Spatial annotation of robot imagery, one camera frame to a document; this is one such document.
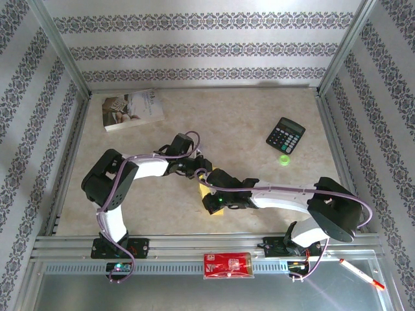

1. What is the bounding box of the yellow square paper sheet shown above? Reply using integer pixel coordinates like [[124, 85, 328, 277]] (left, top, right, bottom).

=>
[[197, 174, 226, 218]]

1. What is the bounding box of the sheet metal panel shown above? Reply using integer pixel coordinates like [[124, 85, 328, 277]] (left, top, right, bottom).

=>
[[31, 259, 394, 311]]

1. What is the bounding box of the red packet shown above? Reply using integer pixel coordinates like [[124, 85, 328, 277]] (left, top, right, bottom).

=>
[[203, 252, 255, 280]]

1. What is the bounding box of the paperback book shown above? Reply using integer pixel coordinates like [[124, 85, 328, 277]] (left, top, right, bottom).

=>
[[101, 89, 165, 133]]

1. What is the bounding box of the black calculator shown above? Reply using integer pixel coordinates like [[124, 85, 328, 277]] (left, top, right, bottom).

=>
[[265, 117, 306, 156]]

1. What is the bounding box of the circuit board with green light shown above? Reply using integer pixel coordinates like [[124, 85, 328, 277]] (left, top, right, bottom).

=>
[[106, 262, 132, 273]]

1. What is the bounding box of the red and white pen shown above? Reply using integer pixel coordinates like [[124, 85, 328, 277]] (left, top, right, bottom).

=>
[[338, 258, 386, 290]]

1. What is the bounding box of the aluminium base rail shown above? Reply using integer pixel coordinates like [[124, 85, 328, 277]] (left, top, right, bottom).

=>
[[30, 234, 385, 260]]

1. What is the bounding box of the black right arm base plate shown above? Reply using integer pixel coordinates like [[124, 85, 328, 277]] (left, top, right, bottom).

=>
[[261, 236, 323, 259]]

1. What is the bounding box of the aluminium back rail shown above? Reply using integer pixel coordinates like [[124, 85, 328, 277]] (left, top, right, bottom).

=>
[[86, 84, 320, 94]]

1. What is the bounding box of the slotted metal cable duct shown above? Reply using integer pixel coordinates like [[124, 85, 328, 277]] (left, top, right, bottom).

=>
[[43, 261, 290, 275]]

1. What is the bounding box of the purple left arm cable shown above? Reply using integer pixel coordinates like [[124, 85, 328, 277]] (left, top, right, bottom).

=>
[[96, 130, 202, 284]]

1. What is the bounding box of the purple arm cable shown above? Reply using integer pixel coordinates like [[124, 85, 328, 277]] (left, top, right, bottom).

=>
[[96, 130, 202, 284], [194, 167, 372, 282]]

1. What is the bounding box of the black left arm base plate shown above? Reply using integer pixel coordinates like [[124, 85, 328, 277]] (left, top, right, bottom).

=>
[[90, 238, 150, 260]]

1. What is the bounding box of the aluminium side rail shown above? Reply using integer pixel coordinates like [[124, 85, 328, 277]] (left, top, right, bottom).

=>
[[315, 92, 371, 235], [43, 95, 92, 237]]

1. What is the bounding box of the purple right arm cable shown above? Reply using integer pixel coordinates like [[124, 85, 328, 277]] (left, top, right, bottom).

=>
[[194, 167, 372, 282]]

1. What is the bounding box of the aluminium frame post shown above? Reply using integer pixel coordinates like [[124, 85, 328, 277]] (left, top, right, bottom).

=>
[[315, 0, 381, 95], [27, 0, 93, 98]]

